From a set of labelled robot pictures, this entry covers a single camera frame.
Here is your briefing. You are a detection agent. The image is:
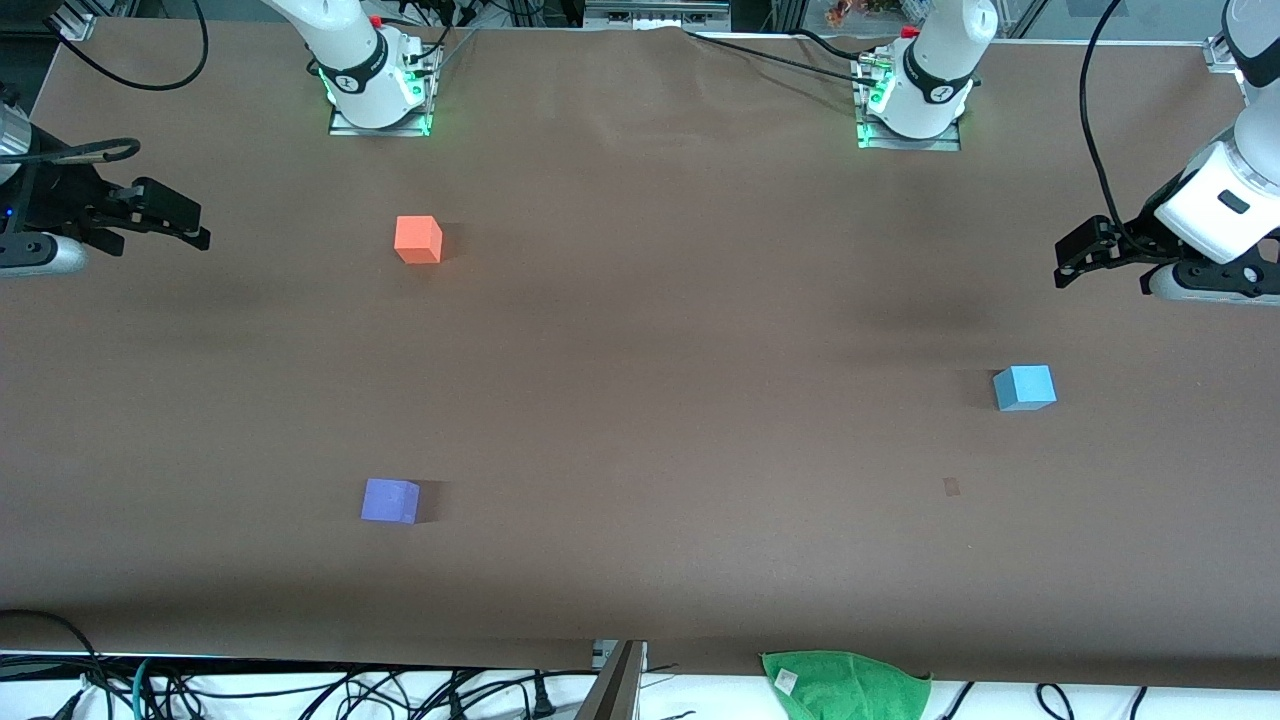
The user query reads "purple block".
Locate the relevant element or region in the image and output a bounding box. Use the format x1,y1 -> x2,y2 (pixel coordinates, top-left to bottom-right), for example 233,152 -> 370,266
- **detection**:
360,478 -> 421,525

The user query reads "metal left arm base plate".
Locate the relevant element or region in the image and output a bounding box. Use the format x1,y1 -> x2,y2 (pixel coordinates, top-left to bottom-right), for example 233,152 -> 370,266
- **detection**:
855,55 -> 963,153

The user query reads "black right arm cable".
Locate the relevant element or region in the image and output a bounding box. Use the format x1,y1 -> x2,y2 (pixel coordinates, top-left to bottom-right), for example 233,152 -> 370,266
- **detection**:
20,0 -> 209,167

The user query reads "black cable across table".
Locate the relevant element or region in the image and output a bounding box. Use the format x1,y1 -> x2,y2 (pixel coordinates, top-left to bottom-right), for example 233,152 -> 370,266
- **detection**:
685,28 -> 886,86

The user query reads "brown table cover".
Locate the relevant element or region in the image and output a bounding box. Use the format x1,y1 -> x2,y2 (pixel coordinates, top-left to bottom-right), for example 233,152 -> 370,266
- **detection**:
0,18 -> 1280,691

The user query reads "metal bar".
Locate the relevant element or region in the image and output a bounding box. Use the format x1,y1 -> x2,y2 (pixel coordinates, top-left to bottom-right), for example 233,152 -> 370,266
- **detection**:
575,640 -> 647,720

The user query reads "black floor cable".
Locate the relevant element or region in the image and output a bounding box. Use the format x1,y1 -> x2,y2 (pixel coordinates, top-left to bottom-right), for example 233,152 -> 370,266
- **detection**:
0,610 -> 106,701

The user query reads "green cloth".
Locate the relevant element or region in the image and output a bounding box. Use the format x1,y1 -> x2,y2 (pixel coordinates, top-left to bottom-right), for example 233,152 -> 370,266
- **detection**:
760,650 -> 933,720

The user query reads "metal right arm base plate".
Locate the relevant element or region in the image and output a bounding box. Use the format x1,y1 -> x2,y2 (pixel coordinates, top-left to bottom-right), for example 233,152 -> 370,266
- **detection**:
328,45 -> 433,137

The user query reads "aluminium frame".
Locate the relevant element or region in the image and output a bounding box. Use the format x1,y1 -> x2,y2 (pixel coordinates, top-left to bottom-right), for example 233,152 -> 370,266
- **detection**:
585,0 -> 731,31

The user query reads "orange toy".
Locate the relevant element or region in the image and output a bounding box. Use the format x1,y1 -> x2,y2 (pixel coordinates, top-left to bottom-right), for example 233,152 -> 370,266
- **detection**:
825,0 -> 906,28

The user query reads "black cable with plug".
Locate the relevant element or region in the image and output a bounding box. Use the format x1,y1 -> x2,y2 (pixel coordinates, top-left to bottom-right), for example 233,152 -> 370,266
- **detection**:
440,668 -> 601,720

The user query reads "orange block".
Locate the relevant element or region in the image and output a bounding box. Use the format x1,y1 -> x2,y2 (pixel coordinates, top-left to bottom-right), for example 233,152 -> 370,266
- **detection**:
394,215 -> 444,265

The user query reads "blue block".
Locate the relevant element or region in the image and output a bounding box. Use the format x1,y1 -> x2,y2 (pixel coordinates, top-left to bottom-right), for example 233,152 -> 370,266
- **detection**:
992,364 -> 1058,413

